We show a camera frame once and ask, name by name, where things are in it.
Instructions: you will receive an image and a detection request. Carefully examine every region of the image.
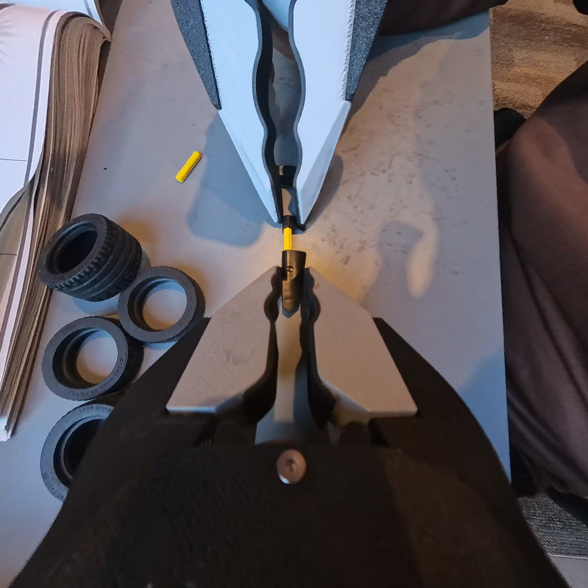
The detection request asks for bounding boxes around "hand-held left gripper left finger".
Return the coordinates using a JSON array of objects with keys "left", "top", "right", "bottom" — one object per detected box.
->
[{"left": 166, "top": 266, "right": 281, "bottom": 423}]

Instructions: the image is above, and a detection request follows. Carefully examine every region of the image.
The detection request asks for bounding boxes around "black brick piece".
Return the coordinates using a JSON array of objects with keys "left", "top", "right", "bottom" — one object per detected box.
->
[{"left": 280, "top": 250, "right": 307, "bottom": 318}]

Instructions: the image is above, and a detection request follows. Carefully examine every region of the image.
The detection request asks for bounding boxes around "person's brown clothing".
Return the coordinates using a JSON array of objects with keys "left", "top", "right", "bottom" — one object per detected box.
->
[{"left": 496, "top": 87, "right": 588, "bottom": 501}]

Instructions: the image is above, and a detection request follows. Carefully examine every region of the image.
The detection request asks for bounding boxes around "building instruction booklet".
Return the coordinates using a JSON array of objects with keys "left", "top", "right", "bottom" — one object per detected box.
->
[{"left": 0, "top": 0, "right": 112, "bottom": 442}]

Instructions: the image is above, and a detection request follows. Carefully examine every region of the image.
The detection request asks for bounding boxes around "black rubber tyre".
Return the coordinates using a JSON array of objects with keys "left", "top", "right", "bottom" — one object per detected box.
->
[
  {"left": 38, "top": 213, "right": 143, "bottom": 302},
  {"left": 118, "top": 266, "right": 206, "bottom": 344},
  {"left": 40, "top": 404, "right": 115, "bottom": 502},
  {"left": 41, "top": 316, "right": 143, "bottom": 401}
]

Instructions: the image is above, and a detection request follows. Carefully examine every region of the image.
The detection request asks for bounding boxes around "small black curved piece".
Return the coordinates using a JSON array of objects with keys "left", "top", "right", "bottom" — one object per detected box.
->
[{"left": 277, "top": 164, "right": 298, "bottom": 229}]

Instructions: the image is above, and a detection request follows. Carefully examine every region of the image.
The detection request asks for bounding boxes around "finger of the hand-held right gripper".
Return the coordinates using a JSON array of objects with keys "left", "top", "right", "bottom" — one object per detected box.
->
[
  {"left": 289, "top": 0, "right": 352, "bottom": 228},
  {"left": 200, "top": 0, "right": 282, "bottom": 224}
]

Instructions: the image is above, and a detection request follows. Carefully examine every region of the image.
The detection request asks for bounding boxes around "grey desk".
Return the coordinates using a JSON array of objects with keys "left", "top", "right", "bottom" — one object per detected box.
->
[{"left": 0, "top": 0, "right": 513, "bottom": 588}]

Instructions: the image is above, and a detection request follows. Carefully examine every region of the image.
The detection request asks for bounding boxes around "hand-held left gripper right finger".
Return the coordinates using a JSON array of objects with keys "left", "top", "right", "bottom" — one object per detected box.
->
[{"left": 301, "top": 268, "right": 419, "bottom": 428}]

